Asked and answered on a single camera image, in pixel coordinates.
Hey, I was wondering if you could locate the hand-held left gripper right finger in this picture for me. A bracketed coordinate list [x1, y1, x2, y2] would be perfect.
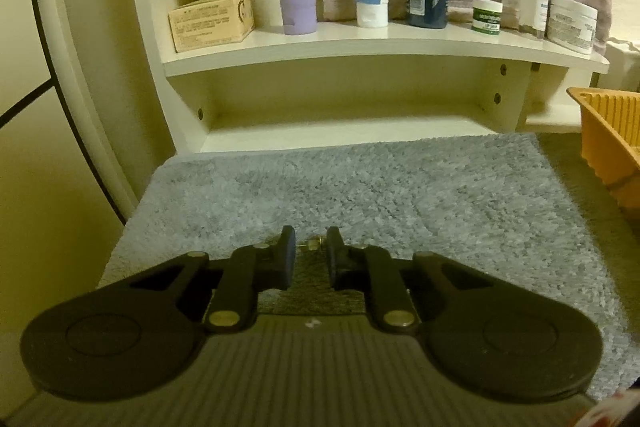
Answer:
[325, 227, 493, 334]

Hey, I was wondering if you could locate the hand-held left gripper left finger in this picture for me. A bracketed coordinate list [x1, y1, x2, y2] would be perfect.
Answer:
[127, 225, 297, 334]

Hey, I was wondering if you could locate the orange plastic tray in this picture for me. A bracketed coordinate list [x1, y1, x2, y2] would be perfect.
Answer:
[566, 86, 640, 214]

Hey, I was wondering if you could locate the grey-blue fluffy mat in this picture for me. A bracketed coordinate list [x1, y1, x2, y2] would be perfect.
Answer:
[100, 133, 640, 400]

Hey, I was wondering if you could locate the cream wooden shelf unit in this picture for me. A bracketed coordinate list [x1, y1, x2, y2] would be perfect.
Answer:
[122, 0, 611, 155]

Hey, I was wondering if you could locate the cardboard box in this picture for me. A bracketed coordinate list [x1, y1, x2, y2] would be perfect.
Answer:
[167, 0, 256, 54]

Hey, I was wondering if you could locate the small green jar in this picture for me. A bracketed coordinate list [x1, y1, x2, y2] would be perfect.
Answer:
[471, 0, 504, 36]

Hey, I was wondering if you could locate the red and white cloth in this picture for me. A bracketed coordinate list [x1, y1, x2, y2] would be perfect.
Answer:
[590, 389, 640, 427]

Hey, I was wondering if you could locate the white jar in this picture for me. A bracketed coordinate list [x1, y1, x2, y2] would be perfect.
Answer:
[545, 0, 599, 56]

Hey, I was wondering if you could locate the white bedding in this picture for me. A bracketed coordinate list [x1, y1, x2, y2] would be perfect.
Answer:
[607, 39, 640, 94]

